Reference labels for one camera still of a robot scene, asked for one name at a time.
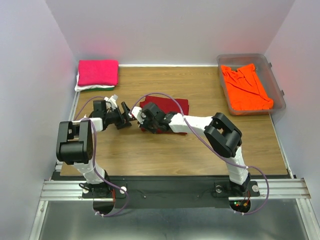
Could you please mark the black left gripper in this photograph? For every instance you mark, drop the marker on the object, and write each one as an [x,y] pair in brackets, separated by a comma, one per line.
[123,119]

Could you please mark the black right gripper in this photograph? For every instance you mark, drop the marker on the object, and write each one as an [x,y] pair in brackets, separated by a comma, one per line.
[144,126]

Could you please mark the dark red t shirt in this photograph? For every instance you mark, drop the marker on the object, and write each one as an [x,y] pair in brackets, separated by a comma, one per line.
[166,105]

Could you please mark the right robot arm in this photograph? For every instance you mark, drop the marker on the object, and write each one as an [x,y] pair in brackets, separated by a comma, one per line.
[223,137]

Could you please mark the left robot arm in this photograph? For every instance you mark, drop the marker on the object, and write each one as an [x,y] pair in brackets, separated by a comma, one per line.
[75,144]

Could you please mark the folded green t shirt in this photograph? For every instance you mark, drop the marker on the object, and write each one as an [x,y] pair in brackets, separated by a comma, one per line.
[100,89]

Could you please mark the folded white t shirt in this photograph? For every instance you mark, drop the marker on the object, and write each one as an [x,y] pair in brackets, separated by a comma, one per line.
[78,88]

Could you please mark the folded pink t shirt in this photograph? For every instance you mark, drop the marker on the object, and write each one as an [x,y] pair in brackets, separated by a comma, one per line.
[98,72]

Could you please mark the orange t shirt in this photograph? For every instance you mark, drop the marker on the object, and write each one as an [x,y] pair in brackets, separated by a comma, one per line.
[245,90]

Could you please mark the clear plastic bin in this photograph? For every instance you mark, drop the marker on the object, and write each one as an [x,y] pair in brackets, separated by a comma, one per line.
[265,75]

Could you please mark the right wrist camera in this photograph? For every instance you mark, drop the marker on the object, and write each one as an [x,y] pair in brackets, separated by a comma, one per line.
[136,114]

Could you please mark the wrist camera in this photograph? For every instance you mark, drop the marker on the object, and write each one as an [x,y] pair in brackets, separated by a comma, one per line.
[136,114]
[111,102]

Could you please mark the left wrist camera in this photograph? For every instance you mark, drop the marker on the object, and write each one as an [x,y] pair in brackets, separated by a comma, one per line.
[111,102]

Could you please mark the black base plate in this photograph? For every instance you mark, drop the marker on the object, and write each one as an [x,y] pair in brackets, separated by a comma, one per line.
[168,192]

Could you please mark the aluminium rail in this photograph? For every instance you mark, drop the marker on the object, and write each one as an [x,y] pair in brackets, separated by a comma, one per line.
[277,189]

